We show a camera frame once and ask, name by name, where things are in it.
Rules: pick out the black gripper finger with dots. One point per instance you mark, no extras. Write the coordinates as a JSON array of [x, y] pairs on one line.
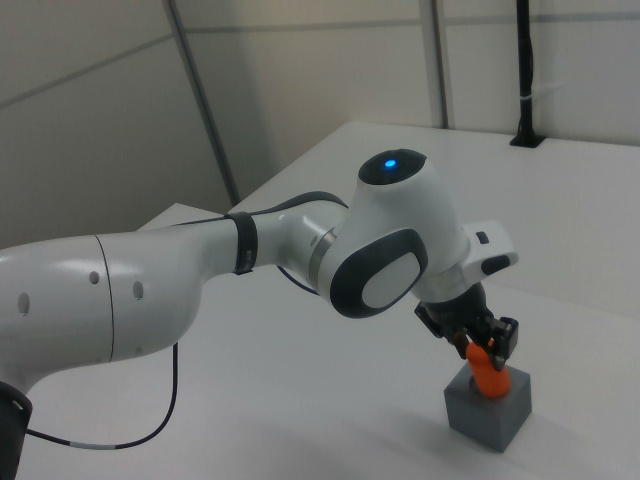
[[506, 340], [461, 345]]

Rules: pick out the upright grey partition post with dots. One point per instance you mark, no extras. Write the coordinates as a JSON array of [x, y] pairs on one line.
[[441, 65]]

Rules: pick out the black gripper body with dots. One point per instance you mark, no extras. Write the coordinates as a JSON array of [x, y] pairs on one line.
[[460, 315]]

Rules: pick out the grey block with round hole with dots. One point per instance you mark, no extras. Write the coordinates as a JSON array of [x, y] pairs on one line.
[[480, 422]]

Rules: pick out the black pole with base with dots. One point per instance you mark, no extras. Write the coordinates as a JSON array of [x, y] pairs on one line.
[[526, 70]]

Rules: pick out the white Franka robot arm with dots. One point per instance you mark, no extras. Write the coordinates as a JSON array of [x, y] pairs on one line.
[[390, 240]]

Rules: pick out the orange cylinder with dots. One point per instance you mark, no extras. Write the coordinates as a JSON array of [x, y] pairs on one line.
[[492, 382]]

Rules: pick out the slanted grey partition post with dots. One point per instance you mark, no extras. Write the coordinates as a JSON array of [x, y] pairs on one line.
[[205, 100]]

